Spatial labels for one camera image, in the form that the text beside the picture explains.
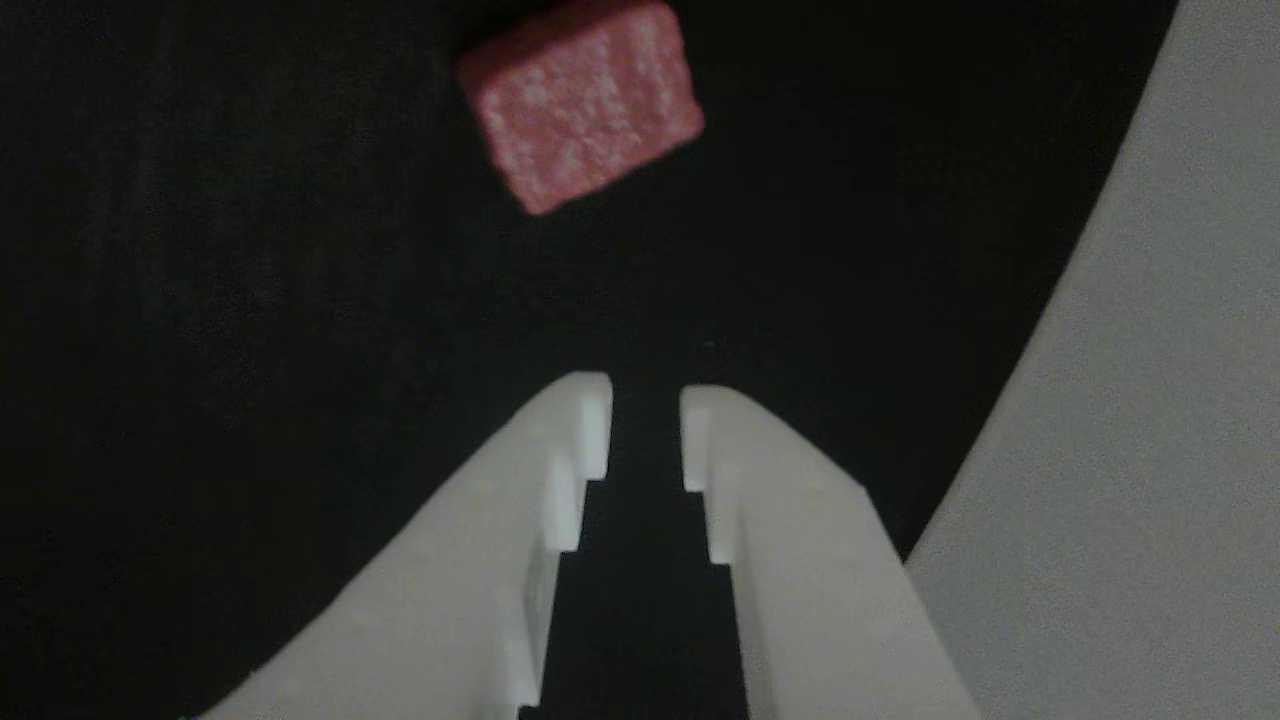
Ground red brown toy block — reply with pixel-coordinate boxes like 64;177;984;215
455;0;706;217

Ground black mouse mat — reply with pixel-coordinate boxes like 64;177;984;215
0;0;1181;720

